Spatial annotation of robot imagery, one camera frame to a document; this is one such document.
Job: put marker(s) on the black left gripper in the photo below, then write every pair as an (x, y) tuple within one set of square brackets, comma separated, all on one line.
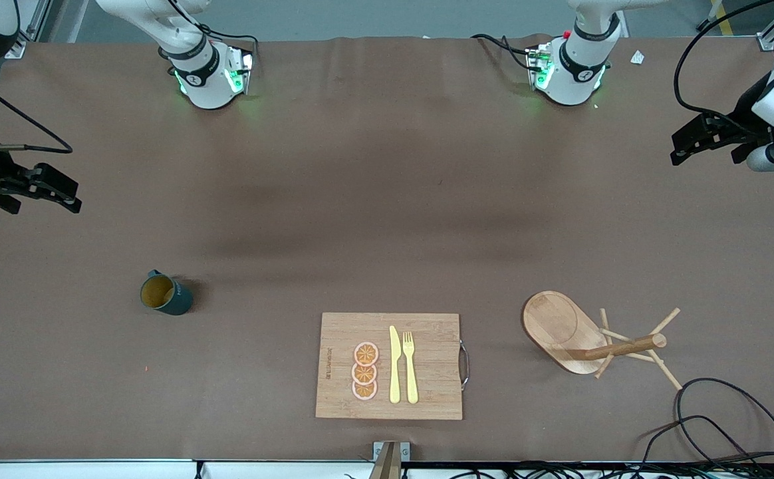
[(748, 114)]

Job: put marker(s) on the dark teal cup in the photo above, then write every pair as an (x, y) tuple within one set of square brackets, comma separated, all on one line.
[(177, 303)]

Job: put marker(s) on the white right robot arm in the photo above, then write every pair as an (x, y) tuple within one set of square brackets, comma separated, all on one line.
[(207, 86)]

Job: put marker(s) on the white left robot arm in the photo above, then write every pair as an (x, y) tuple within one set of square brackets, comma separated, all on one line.
[(573, 73)]

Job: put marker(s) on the small white paper scrap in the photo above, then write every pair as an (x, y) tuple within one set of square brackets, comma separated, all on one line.
[(638, 57)]

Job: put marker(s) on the wooden mug tree stand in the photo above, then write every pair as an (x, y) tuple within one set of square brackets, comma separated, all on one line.
[(553, 326)]

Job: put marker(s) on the brown table mat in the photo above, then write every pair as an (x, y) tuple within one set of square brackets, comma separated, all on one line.
[(360, 199)]

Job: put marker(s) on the orange slice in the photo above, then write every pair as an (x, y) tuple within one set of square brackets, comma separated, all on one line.
[(364, 374), (364, 391), (366, 354)]

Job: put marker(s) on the yellow plastic fork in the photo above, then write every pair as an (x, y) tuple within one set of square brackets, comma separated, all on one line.
[(411, 379)]

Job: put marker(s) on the bamboo cutting board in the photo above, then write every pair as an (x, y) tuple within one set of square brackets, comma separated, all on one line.
[(427, 399)]

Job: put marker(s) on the yellow plastic knife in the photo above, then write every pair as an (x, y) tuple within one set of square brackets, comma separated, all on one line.
[(395, 372)]

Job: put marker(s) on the metal bracket with wooden post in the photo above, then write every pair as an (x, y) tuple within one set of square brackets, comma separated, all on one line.
[(390, 466)]

